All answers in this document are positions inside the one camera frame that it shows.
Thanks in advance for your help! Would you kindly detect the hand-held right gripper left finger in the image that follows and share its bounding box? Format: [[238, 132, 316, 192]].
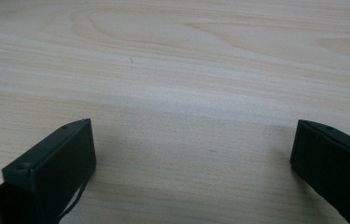
[[0, 118, 97, 224]]

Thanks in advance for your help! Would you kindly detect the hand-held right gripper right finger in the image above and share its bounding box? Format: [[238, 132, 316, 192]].
[[289, 119, 350, 224]]

